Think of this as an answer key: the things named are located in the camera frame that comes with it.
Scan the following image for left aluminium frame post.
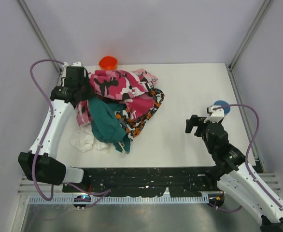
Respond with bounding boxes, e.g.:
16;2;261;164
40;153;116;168
16;0;56;60

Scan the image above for orange black camouflage cloth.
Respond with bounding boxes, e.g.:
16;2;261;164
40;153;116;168
114;88;165;141

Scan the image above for light pink patterned cloth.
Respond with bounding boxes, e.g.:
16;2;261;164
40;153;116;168
132;69;158;86

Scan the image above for pink camouflage garment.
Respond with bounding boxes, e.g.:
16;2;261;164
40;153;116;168
75;70;156;126

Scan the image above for teal green shorts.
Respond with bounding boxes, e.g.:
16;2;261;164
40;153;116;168
88;98;130;154

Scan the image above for aluminium frame post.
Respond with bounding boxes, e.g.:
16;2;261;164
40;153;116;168
16;0;56;60
227;0;274;72

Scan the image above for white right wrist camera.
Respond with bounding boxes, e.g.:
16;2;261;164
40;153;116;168
204;105;225;123

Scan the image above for white slotted cable duct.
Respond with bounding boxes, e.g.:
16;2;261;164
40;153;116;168
28;194;209;205

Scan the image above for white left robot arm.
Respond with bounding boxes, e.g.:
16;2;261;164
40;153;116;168
18;61;94;186

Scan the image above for right aluminium frame post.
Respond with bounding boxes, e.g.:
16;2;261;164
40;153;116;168
227;0;274;72

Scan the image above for blue plastic cup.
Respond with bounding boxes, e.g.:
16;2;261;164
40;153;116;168
214;100;231;116

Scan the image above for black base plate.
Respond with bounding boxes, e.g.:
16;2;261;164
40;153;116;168
32;166;265;198

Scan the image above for white cloth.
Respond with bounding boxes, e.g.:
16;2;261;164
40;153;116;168
70;125;111;153

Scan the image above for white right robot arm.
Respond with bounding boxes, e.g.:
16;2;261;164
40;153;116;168
185;115;283;232

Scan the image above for orange plastic cup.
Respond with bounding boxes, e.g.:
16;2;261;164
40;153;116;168
99;56;118;70

